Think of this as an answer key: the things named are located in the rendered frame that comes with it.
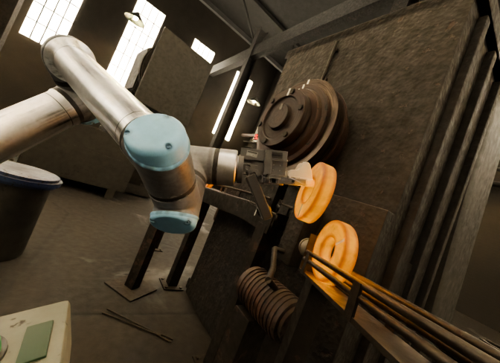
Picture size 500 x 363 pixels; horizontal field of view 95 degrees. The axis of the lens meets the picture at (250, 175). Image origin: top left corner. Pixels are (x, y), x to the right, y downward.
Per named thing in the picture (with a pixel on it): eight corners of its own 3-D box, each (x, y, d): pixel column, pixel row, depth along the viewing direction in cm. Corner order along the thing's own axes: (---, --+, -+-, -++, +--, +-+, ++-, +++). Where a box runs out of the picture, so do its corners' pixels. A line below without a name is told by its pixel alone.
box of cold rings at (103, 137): (111, 186, 352) (132, 138, 356) (121, 201, 288) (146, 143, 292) (22, 162, 287) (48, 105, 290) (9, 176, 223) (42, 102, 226)
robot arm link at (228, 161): (215, 184, 52) (219, 184, 61) (236, 187, 52) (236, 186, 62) (219, 146, 52) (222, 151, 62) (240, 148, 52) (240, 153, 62)
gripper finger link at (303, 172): (327, 163, 55) (289, 159, 54) (325, 188, 55) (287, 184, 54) (322, 164, 58) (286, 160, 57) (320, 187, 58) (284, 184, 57)
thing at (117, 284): (126, 270, 145) (171, 164, 148) (158, 291, 136) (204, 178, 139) (97, 278, 126) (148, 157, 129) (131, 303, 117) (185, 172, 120)
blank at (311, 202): (318, 171, 67) (307, 166, 66) (345, 161, 51) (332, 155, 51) (299, 221, 64) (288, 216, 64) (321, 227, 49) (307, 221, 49)
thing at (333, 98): (254, 168, 129) (284, 92, 131) (321, 187, 91) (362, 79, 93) (245, 164, 125) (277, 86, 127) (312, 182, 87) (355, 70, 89)
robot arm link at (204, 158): (164, 190, 56) (175, 161, 62) (216, 195, 56) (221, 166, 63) (157, 163, 49) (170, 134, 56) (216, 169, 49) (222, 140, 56)
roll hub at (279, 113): (257, 147, 116) (277, 97, 117) (296, 152, 93) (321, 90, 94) (248, 142, 112) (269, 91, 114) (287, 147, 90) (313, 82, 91)
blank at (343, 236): (320, 291, 58) (308, 286, 58) (324, 236, 68) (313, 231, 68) (361, 280, 46) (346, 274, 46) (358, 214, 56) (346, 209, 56)
